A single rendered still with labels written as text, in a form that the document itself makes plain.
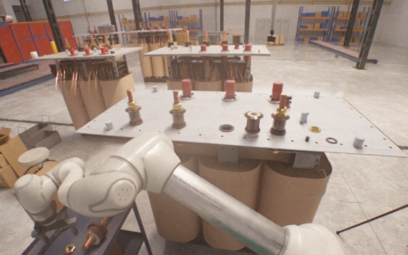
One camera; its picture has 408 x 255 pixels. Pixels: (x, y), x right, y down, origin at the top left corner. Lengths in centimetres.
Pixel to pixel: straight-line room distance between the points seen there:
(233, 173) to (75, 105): 323
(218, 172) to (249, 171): 19
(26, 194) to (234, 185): 104
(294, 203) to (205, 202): 94
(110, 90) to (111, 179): 291
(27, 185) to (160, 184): 60
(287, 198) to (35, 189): 131
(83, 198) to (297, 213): 128
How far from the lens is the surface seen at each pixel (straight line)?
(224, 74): 283
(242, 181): 130
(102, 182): 52
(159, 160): 58
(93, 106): 370
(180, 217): 169
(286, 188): 134
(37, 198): 106
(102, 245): 130
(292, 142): 104
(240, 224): 60
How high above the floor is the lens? 189
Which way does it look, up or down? 29 degrees down
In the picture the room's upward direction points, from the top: 2 degrees counter-clockwise
